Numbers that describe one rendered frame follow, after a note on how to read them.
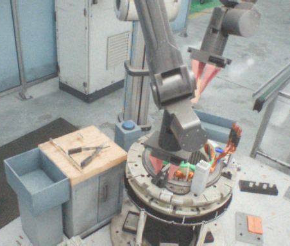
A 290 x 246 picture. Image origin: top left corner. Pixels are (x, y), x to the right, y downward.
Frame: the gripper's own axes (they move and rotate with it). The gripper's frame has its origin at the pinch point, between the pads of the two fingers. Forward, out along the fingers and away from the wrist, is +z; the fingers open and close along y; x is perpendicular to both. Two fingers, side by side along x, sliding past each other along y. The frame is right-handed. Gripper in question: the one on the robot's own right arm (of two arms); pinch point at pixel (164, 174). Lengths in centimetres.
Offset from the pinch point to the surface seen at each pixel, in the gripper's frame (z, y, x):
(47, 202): 16.3, -27.8, -9.6
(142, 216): 21.7, -5.0, 3.9
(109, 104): 116, -124, 197
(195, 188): 5.9, 7.1, 6.0
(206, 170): -1.2, 8.5, 5.8
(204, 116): 11, -3, 53
